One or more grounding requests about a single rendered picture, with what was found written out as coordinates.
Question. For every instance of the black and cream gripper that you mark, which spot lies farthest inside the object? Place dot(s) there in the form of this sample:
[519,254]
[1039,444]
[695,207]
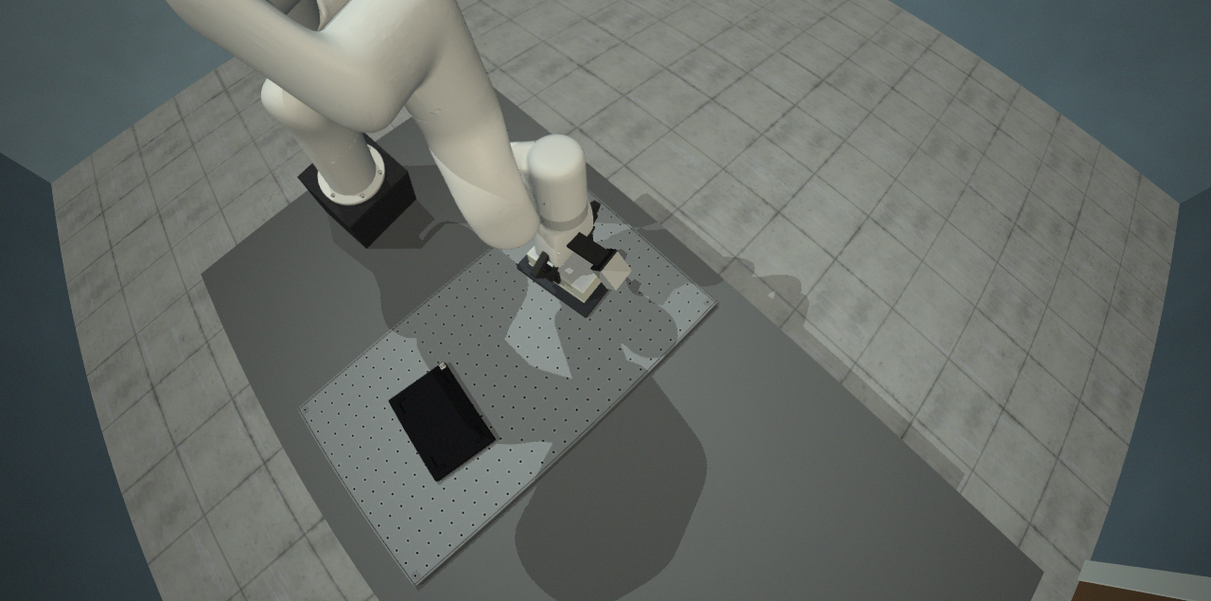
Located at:
[552,245]

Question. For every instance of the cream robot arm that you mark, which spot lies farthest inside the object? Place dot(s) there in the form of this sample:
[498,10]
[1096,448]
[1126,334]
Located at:
[359,67]

